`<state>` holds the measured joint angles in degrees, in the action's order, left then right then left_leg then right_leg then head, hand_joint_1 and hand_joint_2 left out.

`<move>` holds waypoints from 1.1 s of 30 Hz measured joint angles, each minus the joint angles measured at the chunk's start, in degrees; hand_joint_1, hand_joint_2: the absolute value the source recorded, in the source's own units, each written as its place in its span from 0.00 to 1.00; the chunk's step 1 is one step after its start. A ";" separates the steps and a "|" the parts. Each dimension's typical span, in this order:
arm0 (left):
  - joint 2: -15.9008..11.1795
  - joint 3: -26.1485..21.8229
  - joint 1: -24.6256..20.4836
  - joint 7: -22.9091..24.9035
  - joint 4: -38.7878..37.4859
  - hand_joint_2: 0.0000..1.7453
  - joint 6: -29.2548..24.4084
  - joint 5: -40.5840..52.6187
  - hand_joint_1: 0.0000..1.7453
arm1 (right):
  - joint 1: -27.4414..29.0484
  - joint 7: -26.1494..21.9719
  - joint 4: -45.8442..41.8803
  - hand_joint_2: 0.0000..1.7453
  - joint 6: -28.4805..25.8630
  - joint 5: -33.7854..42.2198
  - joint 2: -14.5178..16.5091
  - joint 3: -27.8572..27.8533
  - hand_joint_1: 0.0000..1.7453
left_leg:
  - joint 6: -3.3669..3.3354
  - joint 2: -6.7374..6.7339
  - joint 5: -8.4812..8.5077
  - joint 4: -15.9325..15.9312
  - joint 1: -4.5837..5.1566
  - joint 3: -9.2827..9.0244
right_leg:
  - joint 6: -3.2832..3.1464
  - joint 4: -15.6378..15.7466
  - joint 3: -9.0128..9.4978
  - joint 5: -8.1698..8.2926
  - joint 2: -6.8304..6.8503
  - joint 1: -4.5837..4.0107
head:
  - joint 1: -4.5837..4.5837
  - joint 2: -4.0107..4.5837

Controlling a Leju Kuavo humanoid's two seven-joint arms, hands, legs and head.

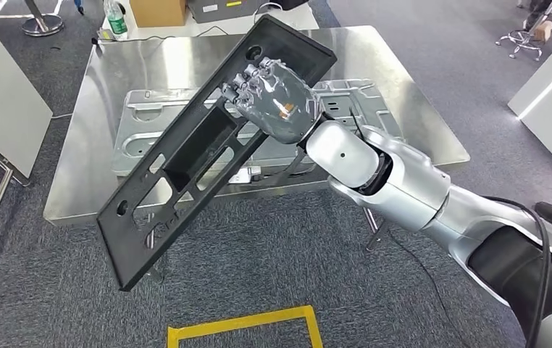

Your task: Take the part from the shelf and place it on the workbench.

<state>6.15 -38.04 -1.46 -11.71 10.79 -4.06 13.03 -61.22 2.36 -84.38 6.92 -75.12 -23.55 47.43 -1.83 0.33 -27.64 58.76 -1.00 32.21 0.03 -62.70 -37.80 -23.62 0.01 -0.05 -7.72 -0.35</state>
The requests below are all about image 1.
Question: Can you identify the round metal stand base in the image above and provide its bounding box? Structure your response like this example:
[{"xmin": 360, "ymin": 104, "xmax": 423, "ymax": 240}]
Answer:
[{"xmin": 20, "ymin": 0, "xmax": 66, "ymax": 38}]

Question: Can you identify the stamped sheet metal plate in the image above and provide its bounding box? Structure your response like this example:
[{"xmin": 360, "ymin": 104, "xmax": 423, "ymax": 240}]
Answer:
[{"xmin": 110, "ymin": 78, "xmax": 406, "ymax": 178}]

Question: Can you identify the chrome stool base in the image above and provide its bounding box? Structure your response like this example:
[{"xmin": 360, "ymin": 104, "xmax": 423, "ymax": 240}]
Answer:
[{"xmin": 495, "ymin": 28, "xmax": 545, "ymax": 62}]

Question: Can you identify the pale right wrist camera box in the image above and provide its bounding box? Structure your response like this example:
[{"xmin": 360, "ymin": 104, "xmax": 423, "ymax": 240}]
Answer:
[{"xmin": 227, "ymin": 165, "xmax": 262, "ymax": 184}]

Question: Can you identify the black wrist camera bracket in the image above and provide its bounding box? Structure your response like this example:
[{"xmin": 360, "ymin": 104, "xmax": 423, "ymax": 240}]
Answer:
[{"xmin": 251, "ymin": 144, "xmax": 317, "ymax": 189}]

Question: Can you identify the white table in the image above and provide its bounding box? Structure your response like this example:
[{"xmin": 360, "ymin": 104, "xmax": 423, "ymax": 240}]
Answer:
[{"xmin": 97, "ymin": 0, "xmax": 320, "ymax": 45}]

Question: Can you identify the white cabinet panel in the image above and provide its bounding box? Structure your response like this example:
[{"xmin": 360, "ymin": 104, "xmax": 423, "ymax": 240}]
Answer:
[{"xmin": 0, "ymin": 0, "xmax": 54, "ymax": 180}]

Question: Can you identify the black plastic panel part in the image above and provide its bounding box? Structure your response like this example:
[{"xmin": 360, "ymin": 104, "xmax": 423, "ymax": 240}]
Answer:
[{"xmin": 96, "ymin": 14, "xmax": 338, "ymax": 293}]

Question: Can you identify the brown cardboard box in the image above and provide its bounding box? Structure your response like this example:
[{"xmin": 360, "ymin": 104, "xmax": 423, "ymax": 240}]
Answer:
[{"xmin": 129, "ymin": 0, "xmax": 188, "ymax": 29}]

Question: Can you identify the clear water bottle green label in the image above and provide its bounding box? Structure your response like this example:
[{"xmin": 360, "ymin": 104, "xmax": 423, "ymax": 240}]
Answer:
[{"xmin": 103, "ymin": 0, "xmax": 130, "ymax": 41}]

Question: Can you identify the stainless steel workbench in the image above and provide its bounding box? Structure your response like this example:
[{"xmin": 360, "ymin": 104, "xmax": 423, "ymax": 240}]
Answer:
[{"xmin": 42, "ymin": 25, "xmax": 472, "ymax": 284}]

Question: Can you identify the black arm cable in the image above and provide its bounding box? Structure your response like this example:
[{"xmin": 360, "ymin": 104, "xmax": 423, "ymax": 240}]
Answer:
[{"xmin": 481, "ymin": 194, "xmax": 552, "ymax": 348}]

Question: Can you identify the white cable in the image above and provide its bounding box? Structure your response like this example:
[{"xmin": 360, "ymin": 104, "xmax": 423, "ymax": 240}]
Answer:
[{"xmin": 251, "ymin": 1, "xmax": 285, "ymax": 25}]

